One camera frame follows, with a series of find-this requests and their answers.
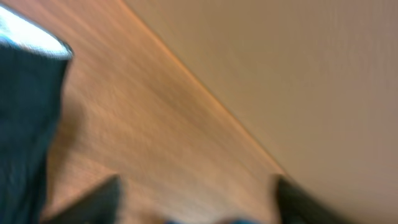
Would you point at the black folded shorts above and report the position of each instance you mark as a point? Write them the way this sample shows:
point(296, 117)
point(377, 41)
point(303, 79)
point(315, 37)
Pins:
point(33, 65)

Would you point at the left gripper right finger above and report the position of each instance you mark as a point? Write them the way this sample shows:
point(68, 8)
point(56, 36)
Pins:
point(296, 206)

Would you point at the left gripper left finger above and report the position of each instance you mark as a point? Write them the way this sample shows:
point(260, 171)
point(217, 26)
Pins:
point(99, 206)

